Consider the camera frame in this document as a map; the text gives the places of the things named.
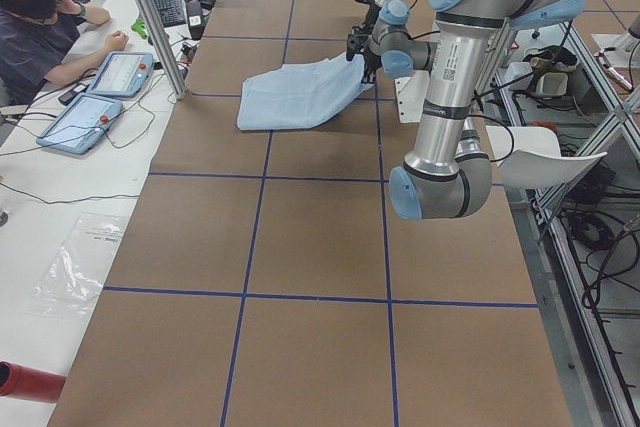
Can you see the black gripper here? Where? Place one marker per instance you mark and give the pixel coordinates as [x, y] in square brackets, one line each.
[370, 11]
[368, 68]

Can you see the light blue collared shirt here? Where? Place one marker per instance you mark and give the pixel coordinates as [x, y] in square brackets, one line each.
[300, 96]

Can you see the white plastic chair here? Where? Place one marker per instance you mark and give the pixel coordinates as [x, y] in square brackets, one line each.
[530, 158]

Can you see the black keyboard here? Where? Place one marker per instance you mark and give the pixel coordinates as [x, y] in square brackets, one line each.
[171, 12]

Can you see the green tool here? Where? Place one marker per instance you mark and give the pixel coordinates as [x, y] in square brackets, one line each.
[139, 28]

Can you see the upper blue teach pendant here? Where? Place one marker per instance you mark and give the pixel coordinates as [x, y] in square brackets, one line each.
[122, 74]

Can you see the blue teach pendant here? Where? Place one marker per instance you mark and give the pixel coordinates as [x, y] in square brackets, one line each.
[122, 74]
[81, 124]

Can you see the lower blue teach pendant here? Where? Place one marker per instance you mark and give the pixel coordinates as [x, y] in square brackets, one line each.
[81, 124]

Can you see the black smartphone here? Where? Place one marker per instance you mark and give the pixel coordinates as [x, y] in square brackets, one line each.
[67, 97]

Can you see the person in dark shirt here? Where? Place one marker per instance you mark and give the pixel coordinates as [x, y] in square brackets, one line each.
[36, 36]

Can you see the clear plastic bag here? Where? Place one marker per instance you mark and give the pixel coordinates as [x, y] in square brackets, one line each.
[72, 283]

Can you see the red cylinder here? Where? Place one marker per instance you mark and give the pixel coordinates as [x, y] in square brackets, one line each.
[30, 384]

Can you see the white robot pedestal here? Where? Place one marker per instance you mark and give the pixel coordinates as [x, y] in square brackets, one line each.
[410, 95]

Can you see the aluminium frame post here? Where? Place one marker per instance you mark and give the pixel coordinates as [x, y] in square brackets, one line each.
[162, 47]

